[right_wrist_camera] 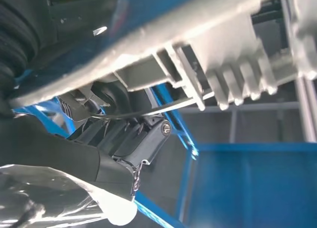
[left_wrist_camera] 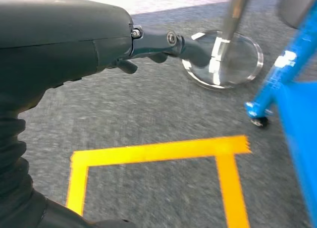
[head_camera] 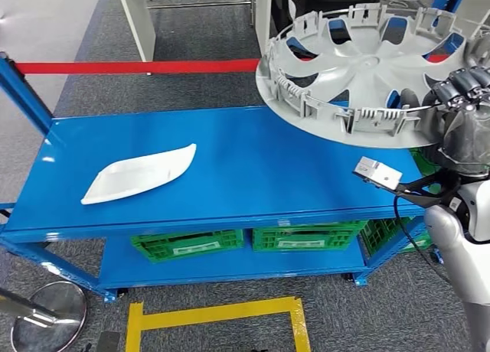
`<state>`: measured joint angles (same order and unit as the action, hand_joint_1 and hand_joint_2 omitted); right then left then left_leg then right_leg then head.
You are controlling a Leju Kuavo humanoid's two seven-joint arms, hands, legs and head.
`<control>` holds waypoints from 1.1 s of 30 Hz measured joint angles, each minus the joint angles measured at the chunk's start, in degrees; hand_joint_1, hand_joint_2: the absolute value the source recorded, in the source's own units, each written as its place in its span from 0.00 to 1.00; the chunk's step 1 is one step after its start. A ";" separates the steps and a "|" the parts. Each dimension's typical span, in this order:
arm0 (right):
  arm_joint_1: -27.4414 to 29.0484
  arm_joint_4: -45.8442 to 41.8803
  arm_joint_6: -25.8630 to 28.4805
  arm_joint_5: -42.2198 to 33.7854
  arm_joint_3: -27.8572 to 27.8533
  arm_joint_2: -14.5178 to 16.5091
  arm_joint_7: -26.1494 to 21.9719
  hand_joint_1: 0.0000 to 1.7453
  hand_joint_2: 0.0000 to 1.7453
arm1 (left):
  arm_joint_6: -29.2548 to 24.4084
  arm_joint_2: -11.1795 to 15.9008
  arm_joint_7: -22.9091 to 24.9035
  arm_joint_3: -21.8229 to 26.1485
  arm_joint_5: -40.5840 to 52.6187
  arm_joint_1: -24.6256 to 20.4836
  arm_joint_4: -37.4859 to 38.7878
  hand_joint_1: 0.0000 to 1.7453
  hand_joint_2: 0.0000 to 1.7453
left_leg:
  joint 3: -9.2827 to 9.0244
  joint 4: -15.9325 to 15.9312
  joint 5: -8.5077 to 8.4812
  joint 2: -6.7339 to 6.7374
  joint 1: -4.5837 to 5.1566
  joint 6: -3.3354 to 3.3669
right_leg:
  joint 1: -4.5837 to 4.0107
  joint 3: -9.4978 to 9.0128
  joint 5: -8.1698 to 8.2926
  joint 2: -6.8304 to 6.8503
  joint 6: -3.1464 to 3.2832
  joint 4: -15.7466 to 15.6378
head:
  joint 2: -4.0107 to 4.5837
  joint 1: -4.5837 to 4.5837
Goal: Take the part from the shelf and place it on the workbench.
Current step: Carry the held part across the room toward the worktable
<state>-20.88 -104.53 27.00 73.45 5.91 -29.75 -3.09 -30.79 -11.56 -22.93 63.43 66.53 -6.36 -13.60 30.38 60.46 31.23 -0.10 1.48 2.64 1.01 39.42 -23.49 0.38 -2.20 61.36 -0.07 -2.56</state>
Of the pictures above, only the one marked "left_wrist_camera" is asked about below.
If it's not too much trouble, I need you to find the yellow floor tape square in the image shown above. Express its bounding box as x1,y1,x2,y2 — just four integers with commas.
66,135,252,228

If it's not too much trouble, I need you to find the chrome barrier stanchion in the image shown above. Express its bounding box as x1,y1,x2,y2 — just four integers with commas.
182,0,264,89

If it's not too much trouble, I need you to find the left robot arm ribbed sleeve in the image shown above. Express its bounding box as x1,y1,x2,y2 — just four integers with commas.
0,113,137,228

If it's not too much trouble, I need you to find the blue metal shelf rack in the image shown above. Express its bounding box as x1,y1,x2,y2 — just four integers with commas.
245,0,317,228

